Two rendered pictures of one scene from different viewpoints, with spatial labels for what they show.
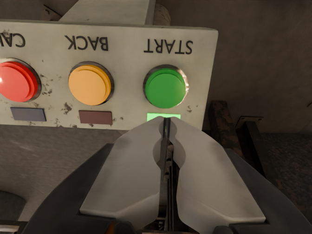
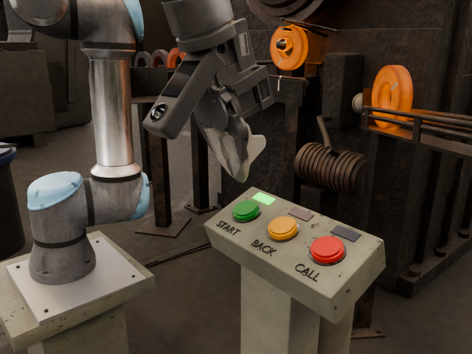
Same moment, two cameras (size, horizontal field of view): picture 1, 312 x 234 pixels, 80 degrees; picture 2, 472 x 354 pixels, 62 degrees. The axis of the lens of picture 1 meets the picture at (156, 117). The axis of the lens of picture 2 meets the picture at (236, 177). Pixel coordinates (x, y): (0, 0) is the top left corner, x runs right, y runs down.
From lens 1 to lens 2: 0.48 m
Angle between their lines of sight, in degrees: 48
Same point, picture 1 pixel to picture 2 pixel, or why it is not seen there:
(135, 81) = (258, 221)
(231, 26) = not seen: outside the picture
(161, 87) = (245, 208)
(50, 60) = (293, 251)
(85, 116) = (305, 216)
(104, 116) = (293, 212)
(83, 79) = (279, 228)
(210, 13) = not seen: outside the picture
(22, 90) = (323, 239)
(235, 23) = not seen: outside the picture
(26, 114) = (345, 233)
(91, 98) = (285, 219)
